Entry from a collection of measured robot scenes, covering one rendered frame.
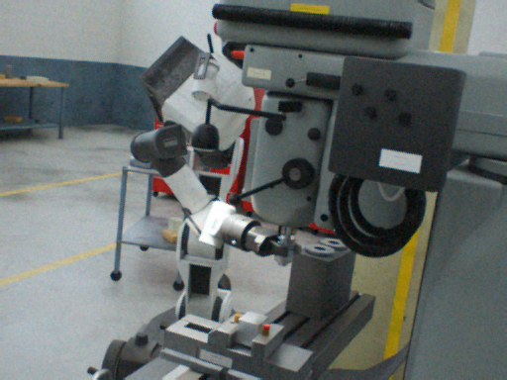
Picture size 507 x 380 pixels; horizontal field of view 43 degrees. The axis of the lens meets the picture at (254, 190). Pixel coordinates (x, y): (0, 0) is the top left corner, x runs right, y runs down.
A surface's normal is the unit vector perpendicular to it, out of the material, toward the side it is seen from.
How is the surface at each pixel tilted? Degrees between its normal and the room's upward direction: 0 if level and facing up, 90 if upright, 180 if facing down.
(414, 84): 90
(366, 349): 90
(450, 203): 90
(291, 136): 90
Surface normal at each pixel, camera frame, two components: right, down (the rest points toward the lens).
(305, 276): -0.51, 0.11
